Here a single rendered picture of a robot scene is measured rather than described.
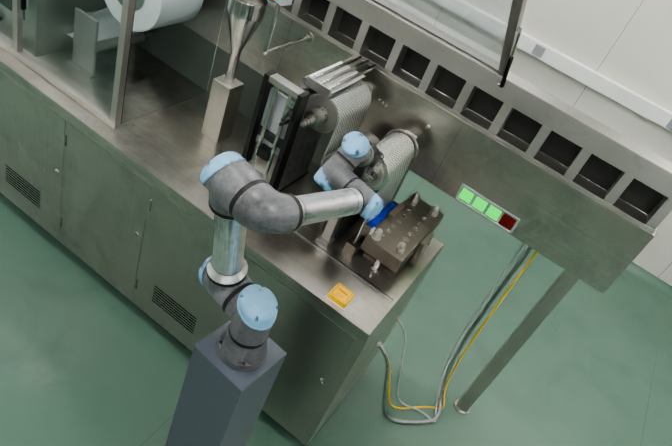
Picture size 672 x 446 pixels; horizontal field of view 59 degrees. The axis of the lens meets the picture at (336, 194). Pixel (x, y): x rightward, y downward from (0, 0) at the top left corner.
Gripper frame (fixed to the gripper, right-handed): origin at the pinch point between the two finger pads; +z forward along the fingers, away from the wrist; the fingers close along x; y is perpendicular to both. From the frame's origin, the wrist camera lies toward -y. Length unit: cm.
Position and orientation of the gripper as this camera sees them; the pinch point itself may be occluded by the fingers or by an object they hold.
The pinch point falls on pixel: (367, 174)
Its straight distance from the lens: 204.5
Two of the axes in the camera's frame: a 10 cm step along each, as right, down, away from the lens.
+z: 1.9, 1.7, 9.7
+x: -8.0, -5.4, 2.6
